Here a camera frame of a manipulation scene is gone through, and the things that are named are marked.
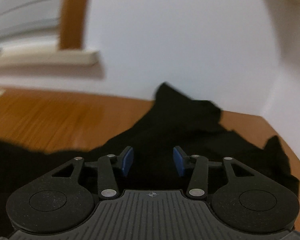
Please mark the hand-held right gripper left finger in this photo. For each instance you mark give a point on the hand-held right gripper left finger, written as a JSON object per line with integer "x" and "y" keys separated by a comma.
{"x": 127, "y": 161}

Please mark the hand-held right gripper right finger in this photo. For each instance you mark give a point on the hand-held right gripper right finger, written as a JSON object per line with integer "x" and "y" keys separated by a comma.
{"x": 179, "y": 161}

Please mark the black garment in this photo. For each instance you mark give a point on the black garment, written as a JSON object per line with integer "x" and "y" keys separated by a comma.
{"x": 180, "y": 125}

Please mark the white window sill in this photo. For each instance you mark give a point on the white window sill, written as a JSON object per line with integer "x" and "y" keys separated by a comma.
{"x": 52, "y": 60}

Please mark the white window blind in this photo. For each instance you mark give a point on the white window blind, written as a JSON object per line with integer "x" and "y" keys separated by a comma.
{"x": 22, "y": 12}

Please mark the wooden window frame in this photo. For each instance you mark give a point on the wooden window frame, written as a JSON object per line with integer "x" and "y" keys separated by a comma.
{"x": 72, "y": 15}

